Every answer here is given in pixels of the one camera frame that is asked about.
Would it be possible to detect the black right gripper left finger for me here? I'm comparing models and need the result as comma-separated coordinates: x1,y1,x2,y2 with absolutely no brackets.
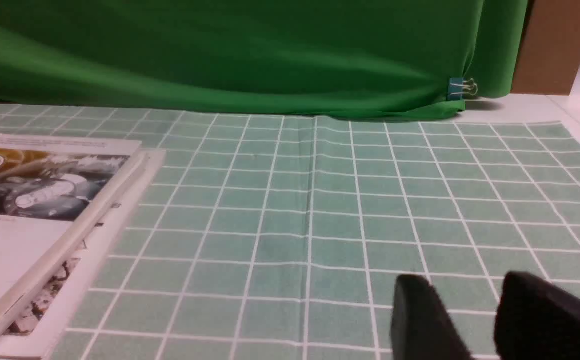
390,275,472,360

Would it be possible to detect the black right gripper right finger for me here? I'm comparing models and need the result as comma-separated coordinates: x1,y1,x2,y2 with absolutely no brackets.
494,271,580,360

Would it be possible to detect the green checkered tablecloth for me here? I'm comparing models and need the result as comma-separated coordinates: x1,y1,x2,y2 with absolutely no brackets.
0,104,580,360

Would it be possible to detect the blue binder clip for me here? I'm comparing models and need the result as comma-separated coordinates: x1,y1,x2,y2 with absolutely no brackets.
447,77,479,101

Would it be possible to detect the green backdrop cloth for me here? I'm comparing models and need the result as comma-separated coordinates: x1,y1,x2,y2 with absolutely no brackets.
0,0,528,119

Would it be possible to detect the brown cardboard panel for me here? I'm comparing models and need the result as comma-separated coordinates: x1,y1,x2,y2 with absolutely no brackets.
511,0,580,96

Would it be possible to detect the white self-driving textbook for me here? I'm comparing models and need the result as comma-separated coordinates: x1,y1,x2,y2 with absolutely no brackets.
0,133,142,318

